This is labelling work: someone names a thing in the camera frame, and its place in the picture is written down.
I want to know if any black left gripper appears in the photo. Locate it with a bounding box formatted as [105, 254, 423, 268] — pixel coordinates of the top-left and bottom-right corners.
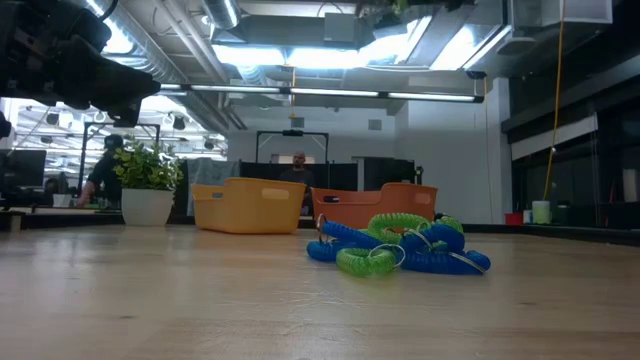
[0, 0, 162, 129]

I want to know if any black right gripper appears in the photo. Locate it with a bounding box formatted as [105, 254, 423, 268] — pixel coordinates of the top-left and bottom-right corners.
[355, 0, 476, 29]

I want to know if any green spring keychain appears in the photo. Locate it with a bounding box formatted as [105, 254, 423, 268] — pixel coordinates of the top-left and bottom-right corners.
[366, 212, 434, 246]
[432, 213, 465, 235]
[335, 243, 407, 279]

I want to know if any blue spring keychain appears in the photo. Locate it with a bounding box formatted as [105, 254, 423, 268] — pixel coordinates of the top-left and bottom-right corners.
[315, 213, 386, 250]
[398, 223, 492, 276]
[306, 239, 351, 264]

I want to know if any standing person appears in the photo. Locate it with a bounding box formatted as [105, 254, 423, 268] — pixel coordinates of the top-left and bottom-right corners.
[74, 133, 126, 210]

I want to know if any long ceiling light fixture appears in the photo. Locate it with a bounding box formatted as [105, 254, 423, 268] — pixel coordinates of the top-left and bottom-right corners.
[158, 82, 485, 105]

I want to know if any black computer monitor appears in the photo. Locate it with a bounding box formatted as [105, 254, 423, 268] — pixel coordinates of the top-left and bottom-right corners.
[0, 148, 48, 190]

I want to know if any green plant in white pot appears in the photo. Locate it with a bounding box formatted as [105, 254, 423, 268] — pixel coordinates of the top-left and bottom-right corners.
[112, 137, 185, 227]

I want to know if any grey fabric cover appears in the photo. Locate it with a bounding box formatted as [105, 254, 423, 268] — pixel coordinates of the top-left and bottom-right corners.
[186, 157, 241, 217]

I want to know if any narrow black partition panel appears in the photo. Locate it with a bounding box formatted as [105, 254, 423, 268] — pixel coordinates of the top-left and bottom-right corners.
[363, 157, 417, 192]

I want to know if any wide black partition panel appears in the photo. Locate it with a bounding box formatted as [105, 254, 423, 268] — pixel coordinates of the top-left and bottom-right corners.
[238, 160, 359, 192]

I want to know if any yellow plastic bin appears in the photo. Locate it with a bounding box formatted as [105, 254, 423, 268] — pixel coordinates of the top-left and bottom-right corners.
[191, 176, 307, 235]

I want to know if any seated person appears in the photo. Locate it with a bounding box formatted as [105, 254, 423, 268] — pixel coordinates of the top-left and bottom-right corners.
[278, 151, 317, 217]

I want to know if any orange plastic bin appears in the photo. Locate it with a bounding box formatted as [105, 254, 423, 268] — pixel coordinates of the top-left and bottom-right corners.
[310, 182, 439, 231]

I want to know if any green and white container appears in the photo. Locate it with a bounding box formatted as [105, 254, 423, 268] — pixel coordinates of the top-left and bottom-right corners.
[531, 200, 552, 226]

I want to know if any white cylinder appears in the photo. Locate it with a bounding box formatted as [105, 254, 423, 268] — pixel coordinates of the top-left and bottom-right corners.
[622, 168, 639, 203]

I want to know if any silver round air duct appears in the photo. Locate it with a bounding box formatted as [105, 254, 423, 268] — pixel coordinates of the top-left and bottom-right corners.
[202, 0, 241, 30]

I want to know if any black gantry frame with camera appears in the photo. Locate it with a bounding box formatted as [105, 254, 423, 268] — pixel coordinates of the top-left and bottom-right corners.
[255, 129, 330, 165]

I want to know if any yellow hanging cable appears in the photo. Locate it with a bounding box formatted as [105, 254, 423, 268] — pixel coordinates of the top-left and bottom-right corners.
[542, 0, 566, 202]

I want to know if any black aluminium table frame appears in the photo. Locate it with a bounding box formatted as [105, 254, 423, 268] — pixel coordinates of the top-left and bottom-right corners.
[0, 212, 640, 247]

